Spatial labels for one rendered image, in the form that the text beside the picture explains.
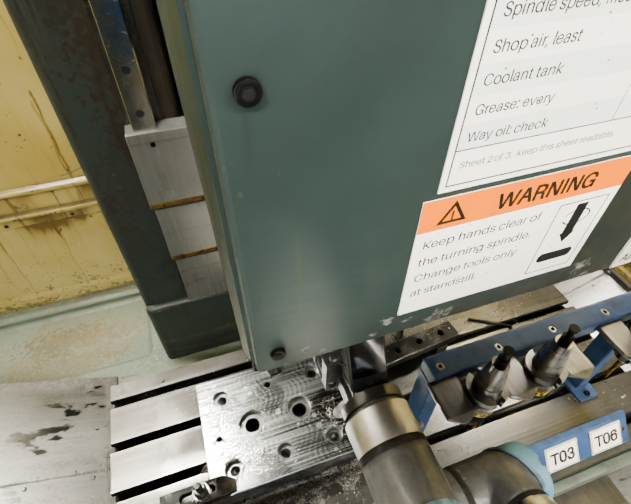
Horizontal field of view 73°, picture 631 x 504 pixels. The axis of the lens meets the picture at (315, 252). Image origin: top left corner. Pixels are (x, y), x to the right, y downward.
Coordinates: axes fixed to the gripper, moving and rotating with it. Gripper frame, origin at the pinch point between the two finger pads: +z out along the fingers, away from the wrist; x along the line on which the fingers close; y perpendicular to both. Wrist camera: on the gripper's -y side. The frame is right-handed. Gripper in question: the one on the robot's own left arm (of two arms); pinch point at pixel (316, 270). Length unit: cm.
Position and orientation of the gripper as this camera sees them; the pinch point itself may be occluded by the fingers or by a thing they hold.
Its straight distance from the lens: 58.8
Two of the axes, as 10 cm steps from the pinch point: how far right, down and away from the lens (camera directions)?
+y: -0.1, 6.9, 7.3
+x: 9.5, -2.3, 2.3
